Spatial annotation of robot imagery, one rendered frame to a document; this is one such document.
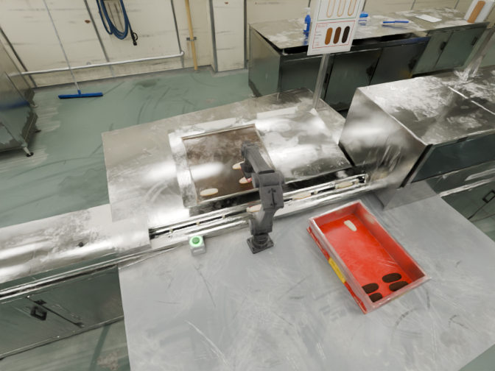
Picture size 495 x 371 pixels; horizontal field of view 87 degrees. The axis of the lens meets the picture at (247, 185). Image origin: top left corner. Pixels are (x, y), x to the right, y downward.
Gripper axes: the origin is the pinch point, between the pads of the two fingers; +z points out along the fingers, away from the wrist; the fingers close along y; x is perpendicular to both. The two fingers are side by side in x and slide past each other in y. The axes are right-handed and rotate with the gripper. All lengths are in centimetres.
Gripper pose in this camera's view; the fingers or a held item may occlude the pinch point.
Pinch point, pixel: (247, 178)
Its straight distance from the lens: 147.6
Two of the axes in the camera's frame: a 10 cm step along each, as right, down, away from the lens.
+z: -0.6, 5.6, 8.3
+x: 9.1, -3.2, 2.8
